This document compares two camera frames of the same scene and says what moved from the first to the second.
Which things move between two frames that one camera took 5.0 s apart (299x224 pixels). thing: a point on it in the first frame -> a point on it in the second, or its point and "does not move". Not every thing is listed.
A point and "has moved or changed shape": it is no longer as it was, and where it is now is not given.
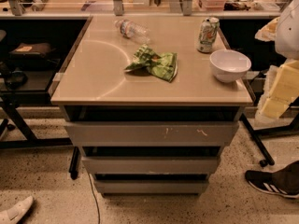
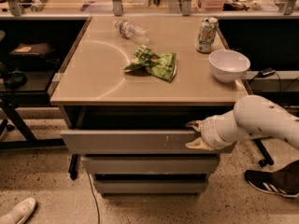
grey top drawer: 152,133 has moved or changed shape
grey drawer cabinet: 151,101 does not move
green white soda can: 207,34 does not move
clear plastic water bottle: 133,31 does not move
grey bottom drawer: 151,186 does not move
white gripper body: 288,36 -> 209,133
